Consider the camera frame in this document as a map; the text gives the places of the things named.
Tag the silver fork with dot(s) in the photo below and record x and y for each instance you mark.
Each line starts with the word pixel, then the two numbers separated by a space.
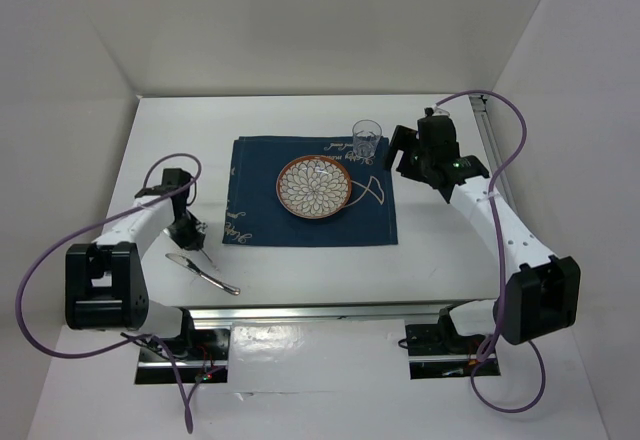
pixel 202 253

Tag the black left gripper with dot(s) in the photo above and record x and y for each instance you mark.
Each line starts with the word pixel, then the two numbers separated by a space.
pixel 196 233

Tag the floral ceramic plate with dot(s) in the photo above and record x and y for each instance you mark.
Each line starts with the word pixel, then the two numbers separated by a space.
pixel 313 187

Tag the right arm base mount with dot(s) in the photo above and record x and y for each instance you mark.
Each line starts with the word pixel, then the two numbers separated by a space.
pixel 436 352

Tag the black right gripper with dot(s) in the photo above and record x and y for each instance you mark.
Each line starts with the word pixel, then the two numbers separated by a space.
pixel 403 139

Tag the aluminium right side rail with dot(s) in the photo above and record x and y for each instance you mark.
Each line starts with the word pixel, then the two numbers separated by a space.
pixel 479 105

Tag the silver table knife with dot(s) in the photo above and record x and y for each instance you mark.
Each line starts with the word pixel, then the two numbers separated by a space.
pixel 188 264

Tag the aluminium front rail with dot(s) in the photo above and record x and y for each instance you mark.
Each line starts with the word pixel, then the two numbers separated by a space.
pixel 208 316

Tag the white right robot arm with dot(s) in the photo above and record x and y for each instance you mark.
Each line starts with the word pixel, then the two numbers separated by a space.
pixel 540 291

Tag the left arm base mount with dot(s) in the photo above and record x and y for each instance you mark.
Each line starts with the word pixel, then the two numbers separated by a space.
pixel 201 355

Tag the blue fish placemat cloth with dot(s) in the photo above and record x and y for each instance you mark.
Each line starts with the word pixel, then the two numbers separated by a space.
pixel 255 216

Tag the aluminium rail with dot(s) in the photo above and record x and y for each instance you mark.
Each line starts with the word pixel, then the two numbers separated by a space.
pixel 208 316
pixel 479 105

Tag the clear plastic cup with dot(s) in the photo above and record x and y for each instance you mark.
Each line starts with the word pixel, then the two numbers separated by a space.
pixel 366 134

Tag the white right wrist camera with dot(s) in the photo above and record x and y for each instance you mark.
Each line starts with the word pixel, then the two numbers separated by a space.
pixel 435 110

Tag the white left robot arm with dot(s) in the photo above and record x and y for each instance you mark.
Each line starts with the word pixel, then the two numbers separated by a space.
pixel 105 288

